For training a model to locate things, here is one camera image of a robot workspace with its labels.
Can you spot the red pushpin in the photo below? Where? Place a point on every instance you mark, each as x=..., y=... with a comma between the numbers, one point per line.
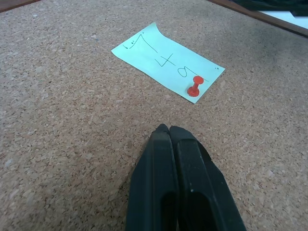
x=195, y=86

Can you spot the cork board with wooden frame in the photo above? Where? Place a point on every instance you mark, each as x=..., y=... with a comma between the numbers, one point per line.
x=72, y=108

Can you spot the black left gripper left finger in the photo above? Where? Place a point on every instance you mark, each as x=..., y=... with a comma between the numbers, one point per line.
x=154, y=173

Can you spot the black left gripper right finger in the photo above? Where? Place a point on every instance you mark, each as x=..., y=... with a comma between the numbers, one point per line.
x=202, y=183

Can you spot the green sticky note with writing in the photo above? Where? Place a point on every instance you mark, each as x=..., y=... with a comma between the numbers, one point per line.
x=166, y=61

